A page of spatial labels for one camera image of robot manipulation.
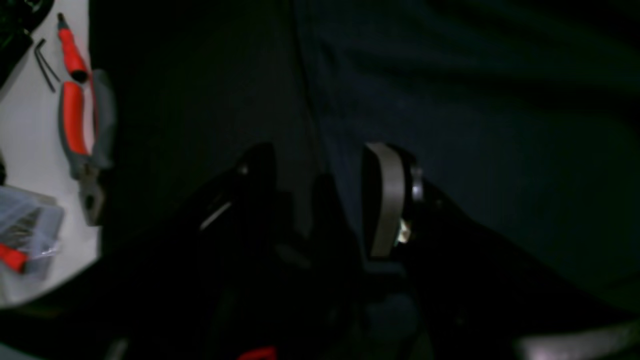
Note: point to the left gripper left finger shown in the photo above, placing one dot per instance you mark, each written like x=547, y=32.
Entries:
x=257, y=175

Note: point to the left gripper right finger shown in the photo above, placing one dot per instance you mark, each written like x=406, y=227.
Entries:
x=391, y=192

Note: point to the dark grey t-shirt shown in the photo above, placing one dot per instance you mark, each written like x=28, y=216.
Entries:
x=525, y=112

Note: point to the black table cloth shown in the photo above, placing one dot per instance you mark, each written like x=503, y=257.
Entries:
x=197, y=83

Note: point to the orange grey pliers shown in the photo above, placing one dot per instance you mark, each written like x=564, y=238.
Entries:
x=88, y=163

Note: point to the clear plastic parts box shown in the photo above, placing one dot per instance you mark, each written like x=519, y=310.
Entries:
x=30, y=223

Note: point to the black hex key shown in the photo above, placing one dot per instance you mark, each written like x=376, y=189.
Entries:
x=46, y=69

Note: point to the orange tool in box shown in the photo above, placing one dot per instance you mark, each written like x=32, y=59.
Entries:
x=14, y=259

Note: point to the orange handled screwdriver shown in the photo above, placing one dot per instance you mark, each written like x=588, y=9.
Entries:
x=73, y=61

